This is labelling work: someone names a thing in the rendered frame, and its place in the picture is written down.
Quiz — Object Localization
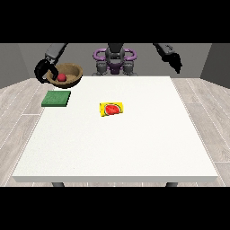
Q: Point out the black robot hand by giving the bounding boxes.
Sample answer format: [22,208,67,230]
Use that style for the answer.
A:
[34,58,59,84]
[160,52,183,75]

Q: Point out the grey robot trunk purple rings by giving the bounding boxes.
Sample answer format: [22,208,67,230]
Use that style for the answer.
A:
[92,43,139,77]

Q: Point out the yellow cup with melon print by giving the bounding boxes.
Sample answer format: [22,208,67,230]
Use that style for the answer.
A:
[99,102,125,118]

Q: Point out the brown wooden bowl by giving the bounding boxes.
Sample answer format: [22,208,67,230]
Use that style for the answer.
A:
[46,62,84,89]

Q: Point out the green square pad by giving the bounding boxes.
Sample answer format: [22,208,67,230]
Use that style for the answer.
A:
[40,90,72,108]

